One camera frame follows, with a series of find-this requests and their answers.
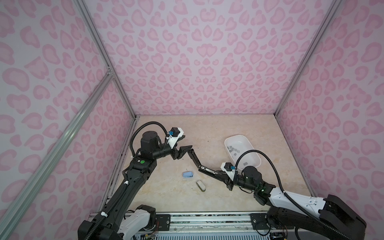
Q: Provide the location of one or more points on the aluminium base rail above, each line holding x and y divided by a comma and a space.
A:
213, 226

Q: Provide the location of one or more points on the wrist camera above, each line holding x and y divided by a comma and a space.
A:
174, 135
229, 169

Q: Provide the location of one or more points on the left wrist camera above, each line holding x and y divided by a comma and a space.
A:
174, 135

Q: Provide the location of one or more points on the right mounting plate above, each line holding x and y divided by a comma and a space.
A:
259, 221

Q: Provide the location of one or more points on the black stapler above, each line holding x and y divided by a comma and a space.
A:
201, 168

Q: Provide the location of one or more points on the mounting plate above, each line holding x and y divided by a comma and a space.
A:
161, 222
259, 221

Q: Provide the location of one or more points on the white plastic bin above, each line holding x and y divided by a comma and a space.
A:
240, 144

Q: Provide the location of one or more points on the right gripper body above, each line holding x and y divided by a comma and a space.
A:
230, 183

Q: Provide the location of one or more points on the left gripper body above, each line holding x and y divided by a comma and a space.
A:
174, 153

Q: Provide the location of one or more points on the left mounting plate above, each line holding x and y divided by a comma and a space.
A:
161, 222

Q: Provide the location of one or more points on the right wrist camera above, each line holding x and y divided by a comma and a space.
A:
229, 169

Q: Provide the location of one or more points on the blue mini stapler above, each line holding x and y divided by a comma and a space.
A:
188, 174

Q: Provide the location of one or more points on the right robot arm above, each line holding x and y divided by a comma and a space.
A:
330, 217

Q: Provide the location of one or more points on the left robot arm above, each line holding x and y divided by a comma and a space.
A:
111, 223

